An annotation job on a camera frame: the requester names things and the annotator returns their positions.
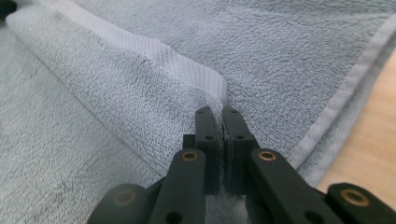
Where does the grey-blue terry towel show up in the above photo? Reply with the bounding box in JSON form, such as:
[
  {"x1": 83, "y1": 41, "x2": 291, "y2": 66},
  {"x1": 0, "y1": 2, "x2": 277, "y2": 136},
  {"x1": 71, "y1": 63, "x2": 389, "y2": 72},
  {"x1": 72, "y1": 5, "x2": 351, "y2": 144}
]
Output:
[{"x1": 0, "y1": 0, "x2": 396, "y2": 224}]

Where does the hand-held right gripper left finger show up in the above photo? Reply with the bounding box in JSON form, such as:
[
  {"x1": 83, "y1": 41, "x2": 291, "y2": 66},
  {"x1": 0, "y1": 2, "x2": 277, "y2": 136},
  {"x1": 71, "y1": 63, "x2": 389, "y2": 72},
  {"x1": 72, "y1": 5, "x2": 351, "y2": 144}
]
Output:
[{"x1": 182, "y1": 105, "x2": 224, "y2": 196}]

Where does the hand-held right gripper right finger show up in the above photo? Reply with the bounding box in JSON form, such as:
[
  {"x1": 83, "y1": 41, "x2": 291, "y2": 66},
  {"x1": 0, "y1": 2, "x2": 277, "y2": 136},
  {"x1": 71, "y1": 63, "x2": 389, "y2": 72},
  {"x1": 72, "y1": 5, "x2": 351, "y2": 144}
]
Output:
[{"x1": 221, "y1": 105, "x2": 261, "y2": 196}]

